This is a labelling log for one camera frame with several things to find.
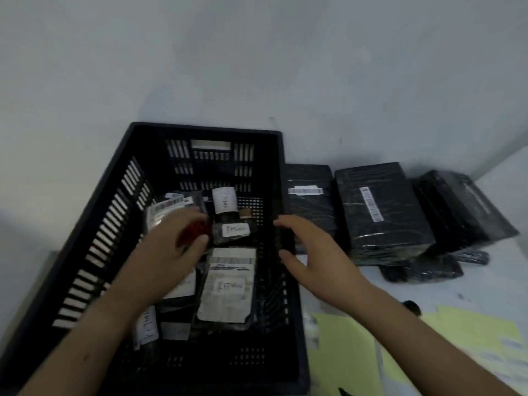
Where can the person's right hand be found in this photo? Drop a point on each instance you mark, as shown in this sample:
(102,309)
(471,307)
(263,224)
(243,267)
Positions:
(326,268)

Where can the person's left hand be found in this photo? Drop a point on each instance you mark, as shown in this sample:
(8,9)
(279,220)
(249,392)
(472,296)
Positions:
(161,259)

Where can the person's left thumb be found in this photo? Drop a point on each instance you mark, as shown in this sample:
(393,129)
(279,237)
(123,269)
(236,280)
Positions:
(197,249)

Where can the person's right thumb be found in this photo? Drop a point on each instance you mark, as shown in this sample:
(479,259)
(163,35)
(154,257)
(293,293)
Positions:
(293,264)

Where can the small red packet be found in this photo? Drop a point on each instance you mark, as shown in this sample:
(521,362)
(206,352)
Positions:
(194,231)

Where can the person's right forearm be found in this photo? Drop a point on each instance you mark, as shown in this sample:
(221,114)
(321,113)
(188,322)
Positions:
(420,346)

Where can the person's left forearm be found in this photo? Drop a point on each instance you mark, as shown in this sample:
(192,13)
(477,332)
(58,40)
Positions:
(86,346)

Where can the pile of black labelled packets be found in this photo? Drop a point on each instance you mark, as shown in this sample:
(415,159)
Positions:
(227,284)

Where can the black wrapped box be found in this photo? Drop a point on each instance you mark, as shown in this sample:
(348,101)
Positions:
(383,218)
(309,206)
(462,210)

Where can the black plastic slotted crate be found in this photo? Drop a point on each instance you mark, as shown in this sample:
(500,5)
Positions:
(103,218)

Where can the yellow paper sheet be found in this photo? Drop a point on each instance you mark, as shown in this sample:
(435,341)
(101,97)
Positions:
(474,334)
(346,358)

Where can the small round black object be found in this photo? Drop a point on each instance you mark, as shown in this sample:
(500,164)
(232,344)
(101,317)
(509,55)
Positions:
(412,308)

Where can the flat black plastic parcel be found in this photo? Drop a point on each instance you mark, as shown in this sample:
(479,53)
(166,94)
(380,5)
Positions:
(420,270)

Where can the small black plastic parcel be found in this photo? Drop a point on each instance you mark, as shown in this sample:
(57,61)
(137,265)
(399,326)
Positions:
(474,257)

